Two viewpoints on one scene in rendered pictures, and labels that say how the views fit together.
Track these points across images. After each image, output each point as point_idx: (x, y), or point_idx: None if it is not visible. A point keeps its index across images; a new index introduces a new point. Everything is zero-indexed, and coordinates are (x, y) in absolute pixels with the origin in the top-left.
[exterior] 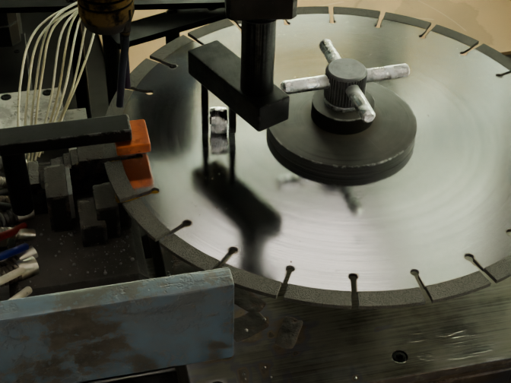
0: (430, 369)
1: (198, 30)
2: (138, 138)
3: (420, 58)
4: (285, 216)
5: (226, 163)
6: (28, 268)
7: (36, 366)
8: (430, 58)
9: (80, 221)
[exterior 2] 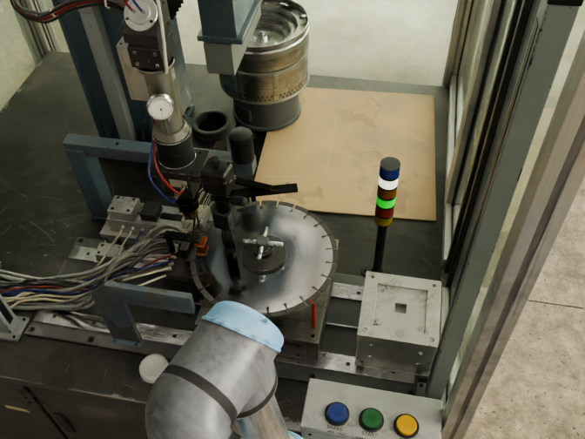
0: None
1: (247, 203)
2: (201, 243)
3: (307, 234)
4: (228, 279)
5: (224, 256)
6: (168, 268)
7: (144, 301)
8: (310, 235)
9: (186, 259)
